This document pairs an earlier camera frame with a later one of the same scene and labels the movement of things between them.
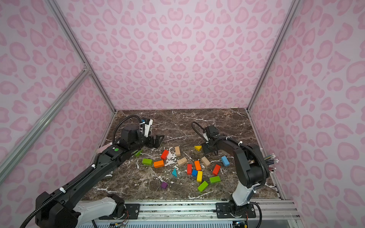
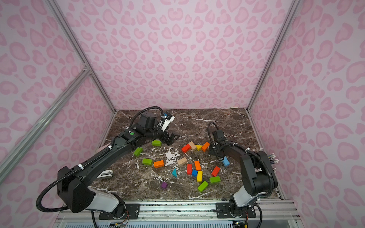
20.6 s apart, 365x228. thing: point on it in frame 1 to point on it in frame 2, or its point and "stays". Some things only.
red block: x=164 y=154 to x=186 y=148
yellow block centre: x=199 y=176 stays
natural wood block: x=177 y=151 to x=192 y=145
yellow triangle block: x=198 y=147 stays
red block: x=216 y=169 stays
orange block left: x=158 y=164 stays
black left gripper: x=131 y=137 to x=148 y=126
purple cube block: x=164 y=185 stays
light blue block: x=225 y=161 stays
